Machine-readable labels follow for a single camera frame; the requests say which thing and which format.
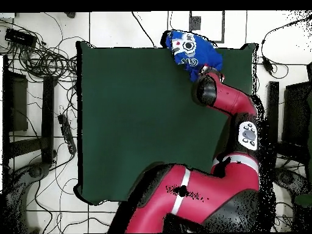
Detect blue printed shirt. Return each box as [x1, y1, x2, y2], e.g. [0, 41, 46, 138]
[160, 29, 224, 83]

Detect small dark grey box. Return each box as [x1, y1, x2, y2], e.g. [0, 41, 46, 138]
[190, 15, 202, 31]

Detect black power adapter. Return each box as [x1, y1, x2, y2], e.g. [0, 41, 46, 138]
[261, 56, 274, 76]

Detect black upright stand bar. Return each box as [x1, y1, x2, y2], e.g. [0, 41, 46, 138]
[266, 81, 280, 159]
[41, 76, 55, 165]

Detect dark green table cloth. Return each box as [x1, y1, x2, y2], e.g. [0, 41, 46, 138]
[74, 40, 260, 206]

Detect large black box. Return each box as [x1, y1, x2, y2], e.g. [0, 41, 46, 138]
[282, 81, 312, 147]

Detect grey stand foot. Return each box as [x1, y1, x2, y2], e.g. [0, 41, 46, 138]
[274, 166, 311, 196]
[4, 161, 51, 234]

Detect black power strip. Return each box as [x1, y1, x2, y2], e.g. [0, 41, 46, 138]
[57, 113, 77, 155]

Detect black electronics box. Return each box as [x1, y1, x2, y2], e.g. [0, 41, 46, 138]
[4, 27, 38, 49]

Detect grey rectangular frame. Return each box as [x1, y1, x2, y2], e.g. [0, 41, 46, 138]
[188, 10, 225, 44]

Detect thin black cable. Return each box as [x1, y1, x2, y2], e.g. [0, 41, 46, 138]
[167, 11, 177, 32]

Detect thick black cable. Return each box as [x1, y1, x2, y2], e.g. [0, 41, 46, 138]
[131, 11, 157, 49]

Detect black cable tangle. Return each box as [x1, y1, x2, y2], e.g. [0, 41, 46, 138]
[4, 14, 79, 84]

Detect black metal frame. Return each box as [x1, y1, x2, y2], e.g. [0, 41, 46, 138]
[2, 55, 49, 159]

